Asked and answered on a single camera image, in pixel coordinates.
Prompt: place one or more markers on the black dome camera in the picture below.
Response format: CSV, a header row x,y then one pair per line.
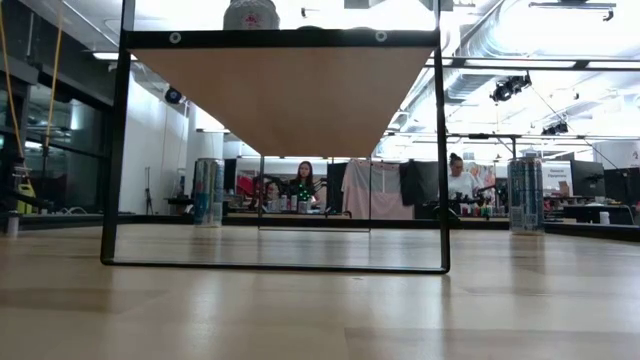
x,y
173,95

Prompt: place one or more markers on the black upright panel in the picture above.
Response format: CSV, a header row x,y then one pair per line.
x,y
336,185

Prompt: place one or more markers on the black monitor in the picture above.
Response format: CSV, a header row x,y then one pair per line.
x,y
587,178
622,185
230,172

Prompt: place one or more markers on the yellow plastic object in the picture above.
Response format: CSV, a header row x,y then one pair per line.
x,y
25,192

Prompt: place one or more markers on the red machine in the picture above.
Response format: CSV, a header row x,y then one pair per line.
x,y
244,187

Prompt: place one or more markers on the white and red soda can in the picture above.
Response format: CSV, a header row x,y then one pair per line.
x,y
250,17

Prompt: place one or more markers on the white sign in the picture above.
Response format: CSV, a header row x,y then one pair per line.
x,y
557,175

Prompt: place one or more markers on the wooden shelf with black frame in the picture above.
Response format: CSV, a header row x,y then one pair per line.
x,y
280,100

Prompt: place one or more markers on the tall can with blue tab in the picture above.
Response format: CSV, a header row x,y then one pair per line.
x,y
209,192
526,195

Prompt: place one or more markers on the black cloth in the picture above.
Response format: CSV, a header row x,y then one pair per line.
x,y
415,182

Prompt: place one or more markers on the white cup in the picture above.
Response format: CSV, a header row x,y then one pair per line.
x,y
604,217

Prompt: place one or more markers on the pink and white cloth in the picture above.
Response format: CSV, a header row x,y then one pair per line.
x,y
380,192

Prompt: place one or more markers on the small black side table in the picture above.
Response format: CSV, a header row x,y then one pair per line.
x,y
180,201

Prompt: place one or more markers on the black ceiling light rail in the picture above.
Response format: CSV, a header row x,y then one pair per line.
x,y
572,5

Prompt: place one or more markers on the floral cloth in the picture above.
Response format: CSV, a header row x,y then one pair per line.
x,y
492,172

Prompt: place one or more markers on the small white cylinder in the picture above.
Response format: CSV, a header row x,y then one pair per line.
x,y
12,224

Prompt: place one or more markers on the silver ventilation duct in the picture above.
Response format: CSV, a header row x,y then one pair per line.
x,y
475,50

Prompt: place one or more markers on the thin black tripod stand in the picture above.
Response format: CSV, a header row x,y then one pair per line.
x,y
148,195

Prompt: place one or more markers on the person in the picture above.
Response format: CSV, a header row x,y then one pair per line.
x,y
462,182
304,175

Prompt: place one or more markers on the black ceiling spotlight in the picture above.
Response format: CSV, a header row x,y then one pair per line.
x,y
510,87
555,129

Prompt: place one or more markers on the black aluminium table frame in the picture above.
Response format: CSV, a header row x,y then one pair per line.
x,y
480,223

